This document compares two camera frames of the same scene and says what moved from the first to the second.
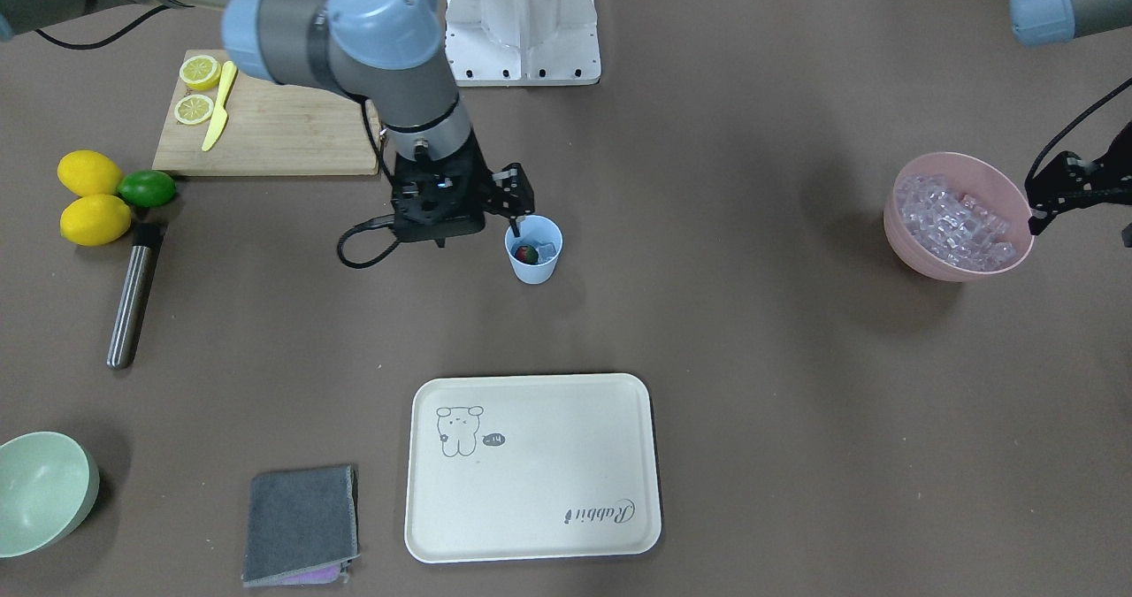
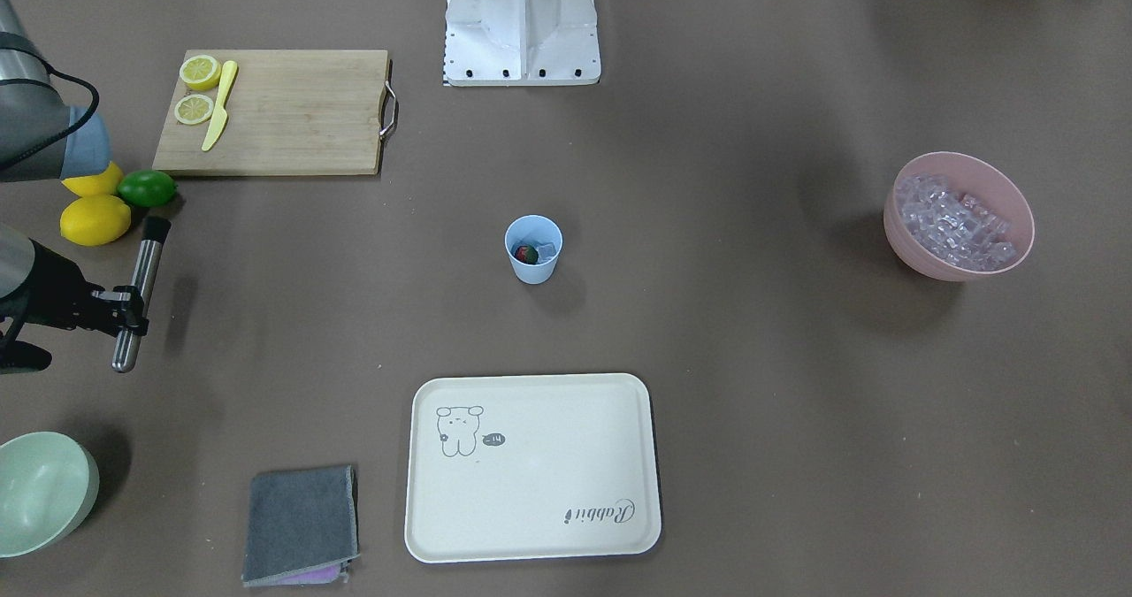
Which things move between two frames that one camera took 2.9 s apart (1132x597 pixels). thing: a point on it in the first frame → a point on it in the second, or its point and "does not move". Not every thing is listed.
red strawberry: [527, 255] does not move
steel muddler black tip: [148, 238] does not move
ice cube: [546, 252] does not move
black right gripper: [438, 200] → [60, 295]
